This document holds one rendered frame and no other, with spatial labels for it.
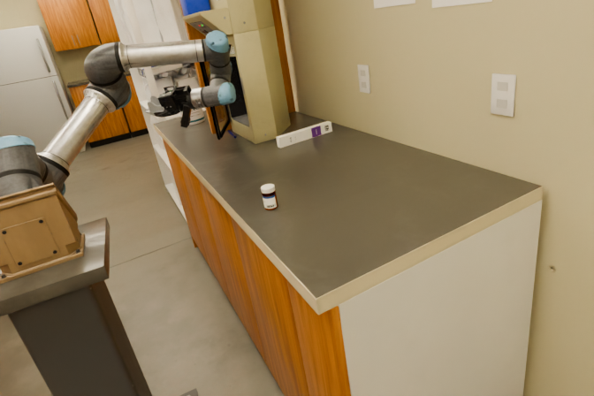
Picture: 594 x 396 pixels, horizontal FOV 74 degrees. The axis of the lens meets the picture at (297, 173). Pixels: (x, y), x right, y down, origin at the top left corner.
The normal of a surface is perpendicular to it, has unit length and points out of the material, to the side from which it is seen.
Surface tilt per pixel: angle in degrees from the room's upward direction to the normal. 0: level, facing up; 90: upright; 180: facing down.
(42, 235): 90
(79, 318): 90
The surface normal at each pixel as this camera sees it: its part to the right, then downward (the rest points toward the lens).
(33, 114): 0.47, 0.27
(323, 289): -0.15, -0.92
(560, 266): -0.87, 0.30
